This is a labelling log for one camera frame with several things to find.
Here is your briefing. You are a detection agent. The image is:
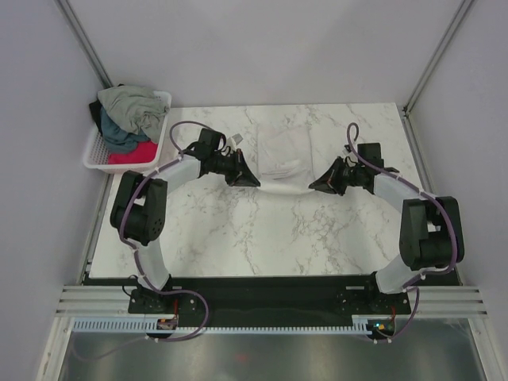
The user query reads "white plastic basket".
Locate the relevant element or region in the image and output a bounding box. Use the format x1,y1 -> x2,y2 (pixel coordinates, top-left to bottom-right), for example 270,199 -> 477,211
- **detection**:
83,85 -> 171,174

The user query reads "grey t shirt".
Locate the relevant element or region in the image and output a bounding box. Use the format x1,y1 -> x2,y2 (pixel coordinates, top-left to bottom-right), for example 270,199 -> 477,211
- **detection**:
98,85 -> 170,144

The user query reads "red t shirt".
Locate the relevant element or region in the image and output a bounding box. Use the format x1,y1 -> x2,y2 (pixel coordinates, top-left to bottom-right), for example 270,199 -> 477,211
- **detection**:
108,141 -> 158,165

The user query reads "white t shirt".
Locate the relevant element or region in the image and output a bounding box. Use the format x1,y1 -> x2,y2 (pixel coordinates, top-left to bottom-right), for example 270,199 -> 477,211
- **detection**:
257,125 -> 315,195

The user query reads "aluminium frame post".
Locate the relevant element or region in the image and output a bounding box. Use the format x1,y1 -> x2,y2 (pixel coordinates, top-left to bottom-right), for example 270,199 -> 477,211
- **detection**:
401,0 -> 476,119
54,0 -> 113,88

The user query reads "black t shirt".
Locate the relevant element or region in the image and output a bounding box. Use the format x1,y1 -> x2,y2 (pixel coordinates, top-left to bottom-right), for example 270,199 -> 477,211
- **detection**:
88,83 -> 129,130

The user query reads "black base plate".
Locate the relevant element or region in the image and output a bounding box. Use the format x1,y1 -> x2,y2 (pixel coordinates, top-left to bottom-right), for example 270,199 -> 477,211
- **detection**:
141,275 -> 410,326

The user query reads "right aluminium frame post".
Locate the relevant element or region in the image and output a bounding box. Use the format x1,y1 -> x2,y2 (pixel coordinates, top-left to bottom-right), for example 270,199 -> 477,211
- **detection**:
401,0 -> 476,119

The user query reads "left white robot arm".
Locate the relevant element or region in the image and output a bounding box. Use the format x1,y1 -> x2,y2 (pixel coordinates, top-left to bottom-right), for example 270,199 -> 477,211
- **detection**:
110,121 -> 260,314

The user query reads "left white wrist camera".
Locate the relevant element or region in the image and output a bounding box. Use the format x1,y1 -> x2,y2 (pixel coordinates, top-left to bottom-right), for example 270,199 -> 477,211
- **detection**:
226,133 -> 243,151

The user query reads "teal t shirt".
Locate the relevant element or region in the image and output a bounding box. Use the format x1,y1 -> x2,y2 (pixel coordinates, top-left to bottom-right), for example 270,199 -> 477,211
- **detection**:
100,108 -> 150,153

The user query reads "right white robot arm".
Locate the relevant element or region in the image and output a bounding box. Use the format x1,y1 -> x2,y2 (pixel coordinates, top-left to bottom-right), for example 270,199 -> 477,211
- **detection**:
309,143 -> 464,313

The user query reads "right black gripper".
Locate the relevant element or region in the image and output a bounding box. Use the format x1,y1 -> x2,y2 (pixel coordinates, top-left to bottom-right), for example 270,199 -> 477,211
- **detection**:
310,156 -> 364,197

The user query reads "aluminium front rail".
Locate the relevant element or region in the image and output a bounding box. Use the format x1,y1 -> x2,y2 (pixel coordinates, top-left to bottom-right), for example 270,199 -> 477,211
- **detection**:
56,286 -> 487,318

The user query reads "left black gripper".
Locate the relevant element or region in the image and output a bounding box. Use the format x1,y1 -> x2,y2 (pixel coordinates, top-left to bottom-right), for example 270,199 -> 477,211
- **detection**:
210,149 -> 260,189

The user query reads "left aluminium frame post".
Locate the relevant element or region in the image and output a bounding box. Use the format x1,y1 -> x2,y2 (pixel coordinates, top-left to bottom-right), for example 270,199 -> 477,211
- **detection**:
54,0 -> 113,88

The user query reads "white slotted cable duct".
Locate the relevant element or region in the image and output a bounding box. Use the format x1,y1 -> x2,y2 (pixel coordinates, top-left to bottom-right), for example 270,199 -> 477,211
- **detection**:
72,315 -> 394,335

